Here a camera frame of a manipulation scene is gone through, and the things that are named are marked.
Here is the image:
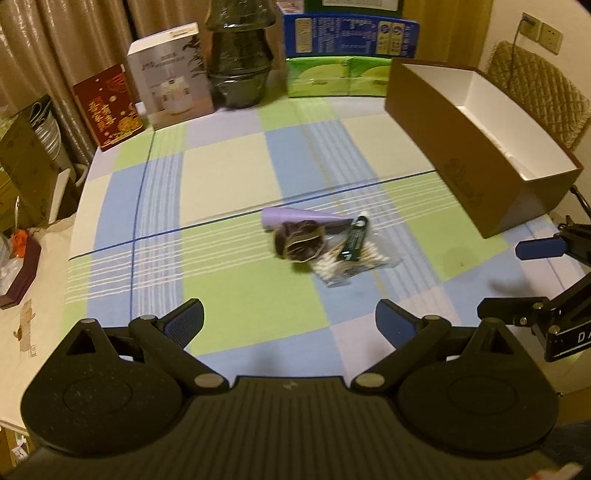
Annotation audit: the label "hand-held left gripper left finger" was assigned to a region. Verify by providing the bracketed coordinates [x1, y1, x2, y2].
[64, 298, 230, 396]

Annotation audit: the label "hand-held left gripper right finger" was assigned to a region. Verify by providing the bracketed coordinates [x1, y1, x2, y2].
[351, 298, 533, 394]

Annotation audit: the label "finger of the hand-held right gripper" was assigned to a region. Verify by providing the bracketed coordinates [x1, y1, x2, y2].
[514, 224, 591, 268]
[477, 272, 591, 326]

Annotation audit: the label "brown cardboard box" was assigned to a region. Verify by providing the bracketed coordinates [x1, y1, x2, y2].
[384, 58, 584, 240]

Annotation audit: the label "checked desktop tablecloth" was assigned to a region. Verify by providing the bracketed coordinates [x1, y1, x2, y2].
[62, 95, 591, 394]

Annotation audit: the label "bag of cotton swabs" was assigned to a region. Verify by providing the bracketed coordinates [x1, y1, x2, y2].
[313, 233, 403, 287]

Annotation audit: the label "green black small tool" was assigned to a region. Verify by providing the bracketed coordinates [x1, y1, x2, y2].
[339, 212, 370, 262]

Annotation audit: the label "purple tube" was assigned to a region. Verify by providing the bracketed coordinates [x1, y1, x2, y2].
[261, 207, 356, 232]

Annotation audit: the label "cream printed cloth bag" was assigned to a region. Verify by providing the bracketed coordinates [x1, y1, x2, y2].
[0, 217, 77, 431]

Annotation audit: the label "quilted chair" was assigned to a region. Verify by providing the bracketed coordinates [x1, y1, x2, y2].
[485, 40, 591, 151]

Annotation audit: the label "dark red tray box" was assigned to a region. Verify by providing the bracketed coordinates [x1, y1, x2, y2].
[0, 226, 42, 310]

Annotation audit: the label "white panel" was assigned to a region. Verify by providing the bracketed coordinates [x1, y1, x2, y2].
[46, 167, 77, 220]

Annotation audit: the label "yellow cardboard box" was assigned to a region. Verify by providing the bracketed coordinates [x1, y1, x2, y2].
[0, 170, 20, 232]

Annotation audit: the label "red gift box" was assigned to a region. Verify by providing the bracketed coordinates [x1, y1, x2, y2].
[72, 63, 145, 152]

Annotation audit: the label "olive cardboard box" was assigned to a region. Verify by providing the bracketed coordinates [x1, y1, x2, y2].
[0, 95, 77, 227]

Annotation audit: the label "stack of metal bowls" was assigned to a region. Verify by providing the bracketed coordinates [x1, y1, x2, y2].
[30, 99, 64, 160]

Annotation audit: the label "green tissue pack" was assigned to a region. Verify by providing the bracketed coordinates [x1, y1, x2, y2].
[348, 56, 393, 98]
[285, 56, 354, 99]

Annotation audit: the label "white appliance box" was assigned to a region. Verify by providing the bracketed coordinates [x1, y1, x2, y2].
[126, 21, 217, 131]

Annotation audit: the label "dark plastic-wrapped jar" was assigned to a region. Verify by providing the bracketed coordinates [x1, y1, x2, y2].
[204, 0, 277, 110]

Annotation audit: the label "blue printed box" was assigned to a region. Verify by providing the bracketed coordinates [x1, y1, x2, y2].
[282, 11, 422, 61]

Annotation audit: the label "dark green box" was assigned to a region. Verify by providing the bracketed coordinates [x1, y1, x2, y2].
[307, 0, 407, 19]

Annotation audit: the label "beige curtain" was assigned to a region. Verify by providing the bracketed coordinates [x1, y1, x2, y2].
[0, 0, 219, 168]

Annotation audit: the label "brown hair tie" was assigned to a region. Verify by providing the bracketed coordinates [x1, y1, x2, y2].
[272, 220, 327, 263]

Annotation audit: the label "wall socket plate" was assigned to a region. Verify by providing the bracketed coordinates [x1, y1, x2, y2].
[538, 21, 563, 55]

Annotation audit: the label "wall socket with plug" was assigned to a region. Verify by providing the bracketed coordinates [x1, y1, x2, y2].
[519, 13, 541, 42]

